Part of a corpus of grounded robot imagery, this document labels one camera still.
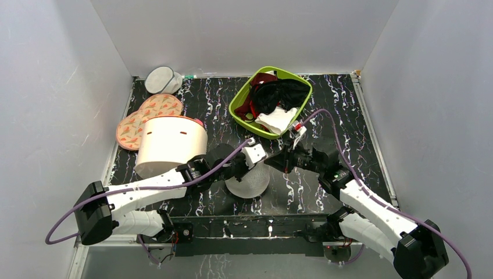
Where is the beige mesh cylindrical laundry bag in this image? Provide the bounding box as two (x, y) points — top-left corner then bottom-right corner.
(225, 162), (270, 199)

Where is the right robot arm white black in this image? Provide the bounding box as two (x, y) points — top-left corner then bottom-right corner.
(265, 140), (449, 278)

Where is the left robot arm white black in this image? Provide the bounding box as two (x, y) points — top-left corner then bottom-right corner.
(74, 144), (266, 245)

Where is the black lace bra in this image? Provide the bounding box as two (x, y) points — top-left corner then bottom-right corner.
(250, 79), (310, 116)

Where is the floral peach bra wash bag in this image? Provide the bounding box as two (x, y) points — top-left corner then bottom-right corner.
(116, 94), (183, 151)

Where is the white grey-trimmed mesh bag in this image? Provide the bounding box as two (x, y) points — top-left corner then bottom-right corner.
(144, 66), (183, 94)

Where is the white folded garment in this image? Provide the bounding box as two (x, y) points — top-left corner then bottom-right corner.
(255, 106), (298, 135)

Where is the pink small case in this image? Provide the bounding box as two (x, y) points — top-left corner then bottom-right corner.
(194, 119), (204, 127)

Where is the dark red garment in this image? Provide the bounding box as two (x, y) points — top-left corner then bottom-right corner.
(234, 71), (278, 123)

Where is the green plastic basket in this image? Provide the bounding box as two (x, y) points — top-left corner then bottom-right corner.
(228, 66), (313, 140)

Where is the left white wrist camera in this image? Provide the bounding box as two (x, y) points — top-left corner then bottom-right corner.
(241, 138), (267, 169)

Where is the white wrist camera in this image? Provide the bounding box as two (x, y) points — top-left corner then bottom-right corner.
(289, 120), (307, 149)
(241, 138), (267, 169)

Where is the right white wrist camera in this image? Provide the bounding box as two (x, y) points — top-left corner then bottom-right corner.
(289, 120), (307, 149)

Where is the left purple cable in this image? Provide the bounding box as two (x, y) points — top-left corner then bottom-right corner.
(44, 138), (255, 266)

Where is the purple cable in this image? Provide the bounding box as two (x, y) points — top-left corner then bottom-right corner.
(296, 108), (473, 279)
(44, 138), (255, 266)

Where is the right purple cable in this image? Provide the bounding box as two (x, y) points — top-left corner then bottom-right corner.
(296, 108), (473, 279)

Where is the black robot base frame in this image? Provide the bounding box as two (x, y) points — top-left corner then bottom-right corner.
(138, 215), (370, 266)

